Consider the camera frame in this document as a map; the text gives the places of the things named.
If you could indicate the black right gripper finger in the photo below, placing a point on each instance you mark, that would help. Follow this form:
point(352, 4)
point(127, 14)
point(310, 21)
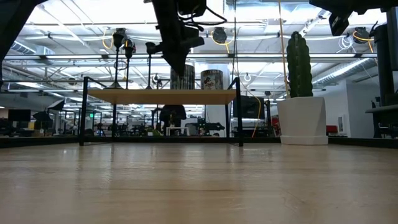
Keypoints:
point(335, 6)

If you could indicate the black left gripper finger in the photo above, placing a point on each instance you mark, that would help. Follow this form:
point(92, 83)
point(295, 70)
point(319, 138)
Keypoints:
point(174, 53)
point(194, 40)

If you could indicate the tall black candlestick holder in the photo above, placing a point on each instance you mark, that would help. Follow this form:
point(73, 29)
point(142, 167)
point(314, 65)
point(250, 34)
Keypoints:
point(150, 48)
point(129, 48)
point(115, 85)

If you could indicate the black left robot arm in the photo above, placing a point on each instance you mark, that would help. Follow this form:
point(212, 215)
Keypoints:
point(12, 18)

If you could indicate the wooden shelf with black legs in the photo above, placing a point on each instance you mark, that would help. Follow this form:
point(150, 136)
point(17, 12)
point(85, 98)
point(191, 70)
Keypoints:
point(161, 96)

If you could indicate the green cactus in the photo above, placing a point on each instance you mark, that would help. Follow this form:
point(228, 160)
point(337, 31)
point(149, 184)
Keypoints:
point(299, 68)

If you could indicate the person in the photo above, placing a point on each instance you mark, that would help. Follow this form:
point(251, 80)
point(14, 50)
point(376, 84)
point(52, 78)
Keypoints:
point(172, 113)

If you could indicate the black monitor on stand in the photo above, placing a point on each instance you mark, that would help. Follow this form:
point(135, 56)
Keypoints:
point(384, 77)

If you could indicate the small white table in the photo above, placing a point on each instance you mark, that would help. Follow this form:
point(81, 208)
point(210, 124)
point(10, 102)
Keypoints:
point(177, 127)

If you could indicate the dark background screen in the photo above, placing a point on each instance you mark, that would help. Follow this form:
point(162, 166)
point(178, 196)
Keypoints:
point(248, 107)

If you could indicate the grey desk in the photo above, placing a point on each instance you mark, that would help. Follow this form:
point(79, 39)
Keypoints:
point(382, 109)

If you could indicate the white plant pot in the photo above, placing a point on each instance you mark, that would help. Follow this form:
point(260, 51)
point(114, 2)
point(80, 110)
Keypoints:
point(303, 121)

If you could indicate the red box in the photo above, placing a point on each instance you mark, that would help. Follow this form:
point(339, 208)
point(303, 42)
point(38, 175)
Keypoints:
point(331, 129)

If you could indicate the black softbox light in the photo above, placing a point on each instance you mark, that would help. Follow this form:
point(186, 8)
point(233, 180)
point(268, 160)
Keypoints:
point(57, 105)
point(42, 117)

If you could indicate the small black background monitor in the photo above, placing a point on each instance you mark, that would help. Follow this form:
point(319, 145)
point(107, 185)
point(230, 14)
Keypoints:
point(19, 115)

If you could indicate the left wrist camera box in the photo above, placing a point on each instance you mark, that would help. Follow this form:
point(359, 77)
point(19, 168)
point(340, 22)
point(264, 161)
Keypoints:
point(192, 7)

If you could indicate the white wall appliance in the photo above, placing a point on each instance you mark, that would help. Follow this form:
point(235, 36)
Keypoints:
point(342, 124)

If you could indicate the black aluminium table frame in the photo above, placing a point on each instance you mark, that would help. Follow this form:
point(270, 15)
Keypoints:
point(37, 142)

